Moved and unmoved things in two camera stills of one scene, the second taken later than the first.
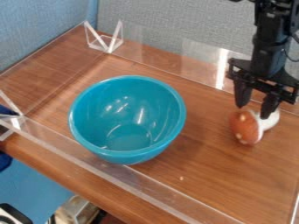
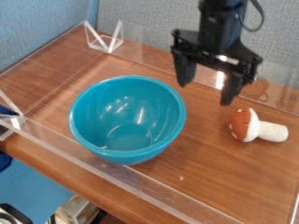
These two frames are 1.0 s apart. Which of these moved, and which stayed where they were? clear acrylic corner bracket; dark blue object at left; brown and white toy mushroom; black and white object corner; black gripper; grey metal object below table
Moved: brown and white toy mushroom; black gripper
Stayed: black and white object corner; grey metal object below table; dark blue object at left; clear acrylic corner bracket
